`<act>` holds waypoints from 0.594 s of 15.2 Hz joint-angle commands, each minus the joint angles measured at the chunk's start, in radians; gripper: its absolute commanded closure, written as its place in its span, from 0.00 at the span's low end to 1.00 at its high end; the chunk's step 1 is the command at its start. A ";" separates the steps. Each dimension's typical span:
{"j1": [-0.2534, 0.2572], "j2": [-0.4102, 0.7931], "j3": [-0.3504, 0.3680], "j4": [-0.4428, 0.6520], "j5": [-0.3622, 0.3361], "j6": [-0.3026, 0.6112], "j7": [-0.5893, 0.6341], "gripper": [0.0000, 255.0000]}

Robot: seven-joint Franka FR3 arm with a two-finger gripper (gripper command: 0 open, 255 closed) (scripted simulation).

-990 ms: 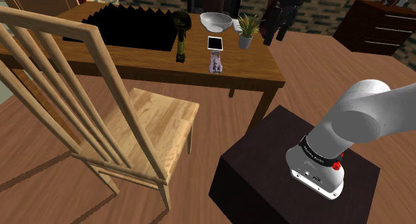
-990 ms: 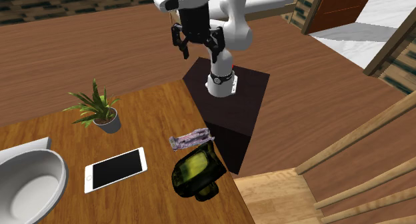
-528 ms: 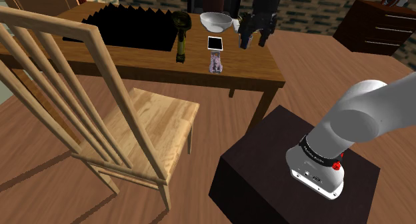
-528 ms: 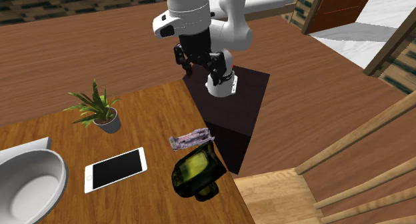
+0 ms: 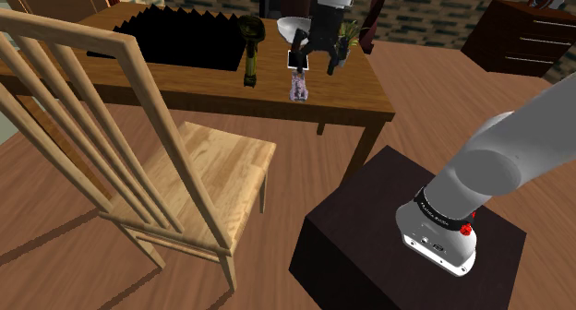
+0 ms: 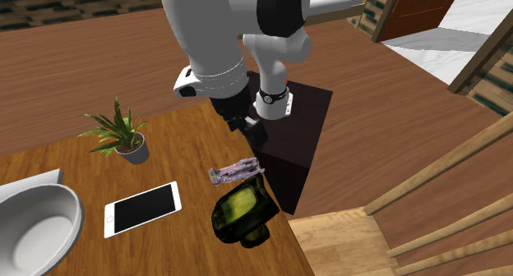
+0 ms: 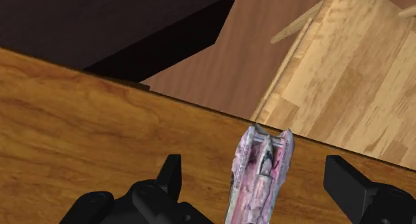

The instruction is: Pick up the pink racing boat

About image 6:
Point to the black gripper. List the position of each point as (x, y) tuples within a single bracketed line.
[(231, 103)]

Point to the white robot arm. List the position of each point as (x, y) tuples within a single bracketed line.
[(208, 31)]

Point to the purple patterned flat packet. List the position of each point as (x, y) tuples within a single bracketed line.
[(236, 171)]

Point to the dark robot stand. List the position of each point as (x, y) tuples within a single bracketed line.
[(296, 119)]

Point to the dark green glossy toaster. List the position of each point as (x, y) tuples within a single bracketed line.
[(240, 211)]

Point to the green plant in grey pot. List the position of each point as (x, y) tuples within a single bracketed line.
[(134, 149)]

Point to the white tablet with black screen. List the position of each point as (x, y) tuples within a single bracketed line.
[(142, 208)]

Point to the bed with red pillow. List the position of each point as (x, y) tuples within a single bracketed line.
[(332, 1)]

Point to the light wooden stair railing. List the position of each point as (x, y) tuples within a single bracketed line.
[(441, 167)]

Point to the brown wooden door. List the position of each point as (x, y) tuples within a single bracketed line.
[(416, 11)]

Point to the white sink basin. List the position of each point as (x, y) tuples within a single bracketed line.
[(36, 227)]

